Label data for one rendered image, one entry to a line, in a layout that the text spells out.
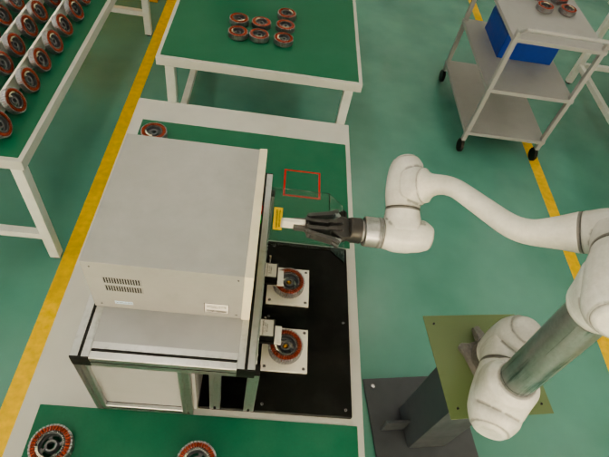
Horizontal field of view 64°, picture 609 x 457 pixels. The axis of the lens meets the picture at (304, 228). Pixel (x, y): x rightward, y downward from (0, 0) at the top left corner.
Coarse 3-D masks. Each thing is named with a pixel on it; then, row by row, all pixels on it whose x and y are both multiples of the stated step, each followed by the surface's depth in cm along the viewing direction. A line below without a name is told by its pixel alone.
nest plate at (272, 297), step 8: (304, 272) 179; (304, 280) 177; (272, 288) 173; (304, 288) 175; (272, 296) 171; (304, 296) 173; (272, 304) 170; (280, 304) 170; (288, 304) 170; (296, 304) 171; (304, 304) 171
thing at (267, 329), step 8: (264, 320) 150; (272, 320) 150; (264, 328) 148; (272, 328) 148; (280, 328) 153; (264, 336) 146; (272, 336) 147; (280, 336) 151; (272, 344) 149; (280, 344) 150
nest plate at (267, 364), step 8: (288, 328) 164; (304, 336) 163; (264, 344) 160; (304, 344) 162; (264, 352) 158; (288, 352) 159; (304, 352) 160; (264, 360) 156; (272, 360) 157; (304, 360) 158; (264, 368) 155; (272, 368) 155; (280, 368) 155; (288, 368) 156; (296, 368) 156; (304, 368) 157
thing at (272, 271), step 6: (270, 264) 169; (276, 264) 169; (270, 270) 167; (276, 270) 168; (282, 270) 173; (270, 276) 166; (276, 276) 166; (282, 276) 171; (270, 282) 167; (276, 282) 167; (282, 282) 170
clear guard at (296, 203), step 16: (272, 192) 163; (288, 192) 164; (304, 192) 165; (320, 192) 166; (272, 208) 159; (288, 208) 160; (304, 208) 161; (320, 208) 162; (336, 208) 167; (272, 224) 155; (272, 240) 151; (288, 240) 152; (304, 240) 153; (336, 256) 154
